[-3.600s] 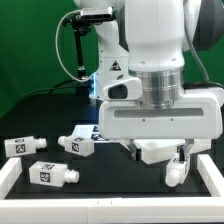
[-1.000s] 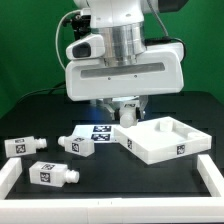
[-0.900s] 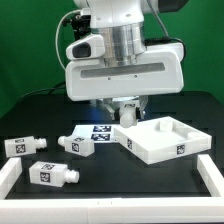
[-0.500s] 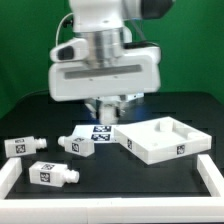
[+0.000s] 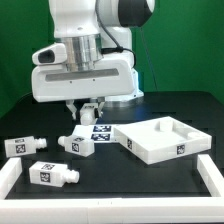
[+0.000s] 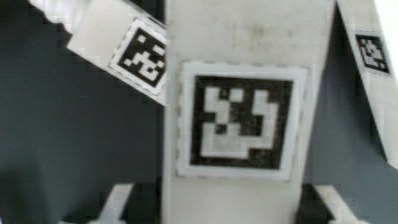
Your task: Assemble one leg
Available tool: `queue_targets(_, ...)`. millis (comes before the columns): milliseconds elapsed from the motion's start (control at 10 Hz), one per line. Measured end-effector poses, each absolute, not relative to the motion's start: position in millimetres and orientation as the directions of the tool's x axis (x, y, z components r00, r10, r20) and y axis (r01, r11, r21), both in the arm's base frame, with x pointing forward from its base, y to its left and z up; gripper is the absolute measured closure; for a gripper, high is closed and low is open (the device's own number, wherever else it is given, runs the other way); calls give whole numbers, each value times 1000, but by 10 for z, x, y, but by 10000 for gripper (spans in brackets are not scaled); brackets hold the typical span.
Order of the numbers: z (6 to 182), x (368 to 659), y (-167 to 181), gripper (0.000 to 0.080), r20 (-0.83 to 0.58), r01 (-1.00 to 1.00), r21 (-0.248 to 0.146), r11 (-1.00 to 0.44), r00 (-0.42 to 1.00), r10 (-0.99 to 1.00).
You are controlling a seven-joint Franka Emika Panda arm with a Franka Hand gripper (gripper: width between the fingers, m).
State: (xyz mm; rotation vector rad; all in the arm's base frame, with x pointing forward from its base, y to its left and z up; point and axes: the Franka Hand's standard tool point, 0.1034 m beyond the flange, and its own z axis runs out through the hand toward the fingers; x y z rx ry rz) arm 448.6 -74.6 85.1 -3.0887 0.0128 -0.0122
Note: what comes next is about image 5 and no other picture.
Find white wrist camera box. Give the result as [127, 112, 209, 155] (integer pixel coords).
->
[32, 43, 67, 65]

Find white square table top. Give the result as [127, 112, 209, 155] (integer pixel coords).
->
[114, 117, 212, 165]

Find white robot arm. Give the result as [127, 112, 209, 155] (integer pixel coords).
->
[32, 0, 155, 124]

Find white U-shaped fence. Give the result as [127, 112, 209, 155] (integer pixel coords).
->
[0, 154, 224, 224]

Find white sheet with markers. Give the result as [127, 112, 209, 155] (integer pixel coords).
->
[73, 124, 116, 143]

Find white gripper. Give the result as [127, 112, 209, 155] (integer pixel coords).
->
[32, 59, 134, 119]

